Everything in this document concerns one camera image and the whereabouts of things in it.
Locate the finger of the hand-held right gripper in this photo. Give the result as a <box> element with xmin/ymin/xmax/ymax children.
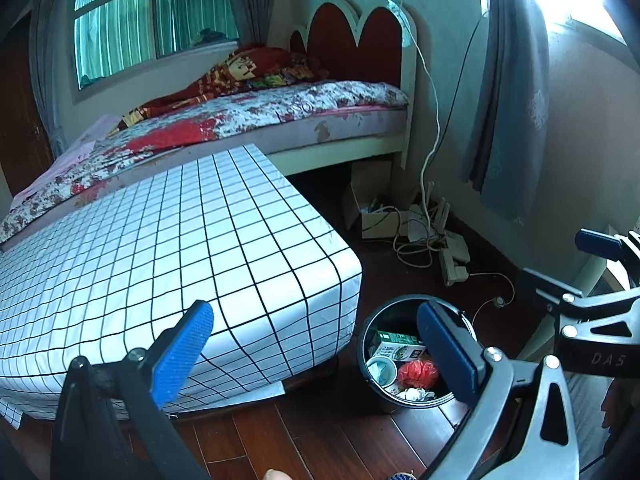
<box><xmin>522</xmin><ymin>268</ymin><xmax>640</xmax><ymax>331</ymax></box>
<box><xmin>575</xmin><ymin>228</ymin><xmax>640</xmax><ymax>286</ymax></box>

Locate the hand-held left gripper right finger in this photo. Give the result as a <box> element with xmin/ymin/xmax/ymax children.
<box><xmin>417</xmin><ymin>301</ymin><xmax>581</xmax><ymax>480</ymax></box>

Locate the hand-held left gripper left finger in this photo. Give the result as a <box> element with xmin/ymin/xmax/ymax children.
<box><xmin>52</xmin><ymin>300</ymin><xmax>216</xmax><ymax>480</ymax></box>

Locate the red plastic bag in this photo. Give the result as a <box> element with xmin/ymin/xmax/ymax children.
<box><xmin>397</xmin><ymin>360</ymin><xmax>440</xmax><ymax>386</ymax></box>

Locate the green and white carton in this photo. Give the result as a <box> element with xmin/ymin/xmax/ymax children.
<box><xmin>372</xmin><ymin>331</ymin><xmax>426</xmax><ymax>361</ymax></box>

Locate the black round trash bin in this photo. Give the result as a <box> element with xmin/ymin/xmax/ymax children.
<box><xmin>357</xmin><ymin>296</ymin><xmax>478</xmax><ymax>413</ymax></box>

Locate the blue patterned paper cup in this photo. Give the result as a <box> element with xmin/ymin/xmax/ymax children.
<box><xmin>366</xmin><ymin>356</ymin><xmax>398</xmax><ymax>386</ymax></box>

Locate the person's right hand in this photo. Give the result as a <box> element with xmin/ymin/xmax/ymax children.
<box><xmin>600</xmin><ymin>377</ymin><xmax>628</xmax><ymax>428</ymax></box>

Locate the white power strip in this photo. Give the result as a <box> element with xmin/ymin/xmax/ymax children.
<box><xmin>440</xmin><ymin>234</ymin><xmax>471</xmax><ymax>286</ymax></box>

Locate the white router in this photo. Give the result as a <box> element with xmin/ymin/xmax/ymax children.
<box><xmin>407</xmin><ymin>180</ymin><xmax>451</xmax><ymax>241</ymax></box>

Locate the wide grey patterned curtain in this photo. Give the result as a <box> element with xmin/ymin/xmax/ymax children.
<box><xmin>460</xmin><ymin>0</ymin><xmax>551</xmax><ymax>223</ymax></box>

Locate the cardboard box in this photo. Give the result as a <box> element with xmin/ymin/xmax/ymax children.
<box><xmin>342</xmin><ymin>160</ymin><xmax>401</xmax><ymax>238</ymax></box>

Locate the pink cloth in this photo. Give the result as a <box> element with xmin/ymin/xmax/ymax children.
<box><xmin>10</xmin><ymin>114</ymin><xmax>123</xmax><ymax>208</ymax></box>

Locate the floral bedspread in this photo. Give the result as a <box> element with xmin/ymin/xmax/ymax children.
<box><xmin>0</xmin><ymin>80</ymin><xmax>411</xmax><ymax>243</ymax></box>

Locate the dark wooden door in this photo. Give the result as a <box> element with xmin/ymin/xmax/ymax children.
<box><xmin>0</xmin><ymin>15</ymin><xmax>56</xmax><ymax>196</ymax></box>

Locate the red printed blanket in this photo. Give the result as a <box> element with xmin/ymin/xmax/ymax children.
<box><xmin>122</xmin><ymin>44</ymin><xmax>331</xmax><ymax>128</ymax></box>

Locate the narrow grey curtain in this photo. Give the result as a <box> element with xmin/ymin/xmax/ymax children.
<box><xmin>27</xmin><ymin>0</ymin><xmax>76</xmax><ymax>158</ymax></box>
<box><xmin>222</xmin><ymin>0</ymin><xmax>281</xmax><ymax>48</ymax></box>

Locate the large window with green curtain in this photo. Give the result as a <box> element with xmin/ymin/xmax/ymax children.
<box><xmin>70</xmin><ymin>0</ymin><xmax>241</xmax><ymax>103</ymax></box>

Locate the white bed with red headboard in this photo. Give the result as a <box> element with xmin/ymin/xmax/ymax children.
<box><xmin>0</xmin><ymin>0</ymin><xmax>418</xmax><ymax>253</ymax></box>

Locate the white cable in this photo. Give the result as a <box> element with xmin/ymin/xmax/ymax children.
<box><xmin>400</xmin><ymin>2</ymin><xmax>443</xmax><ymax>266</ymax></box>

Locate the black cable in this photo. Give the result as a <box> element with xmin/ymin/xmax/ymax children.
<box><xmin>440</xmin><ymin>12</ymin><xmax>488</xmax><ymax>196</ymax></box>

